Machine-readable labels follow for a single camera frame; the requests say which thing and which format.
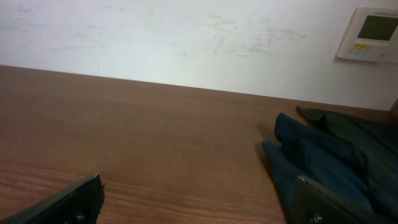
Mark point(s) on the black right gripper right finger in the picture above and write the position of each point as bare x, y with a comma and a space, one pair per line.
314, 203

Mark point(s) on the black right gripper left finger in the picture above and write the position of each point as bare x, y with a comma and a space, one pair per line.
78, 203

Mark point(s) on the dark green t-shirt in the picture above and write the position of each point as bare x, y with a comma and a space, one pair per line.
372, 151

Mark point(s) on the navy blue garment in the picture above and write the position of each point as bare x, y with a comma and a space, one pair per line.
305, 151

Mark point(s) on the white wall control panel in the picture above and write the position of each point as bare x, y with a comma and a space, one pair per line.
371, 35

